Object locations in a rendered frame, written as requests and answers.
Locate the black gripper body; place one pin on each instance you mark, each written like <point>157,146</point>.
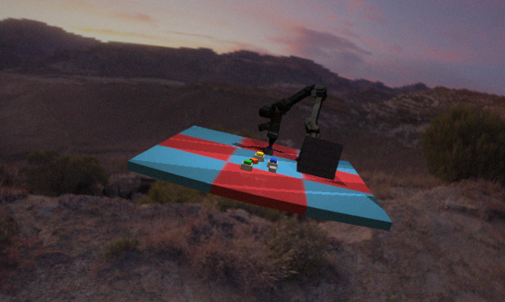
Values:
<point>273,132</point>

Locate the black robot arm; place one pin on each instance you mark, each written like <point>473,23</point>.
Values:
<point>283,105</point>

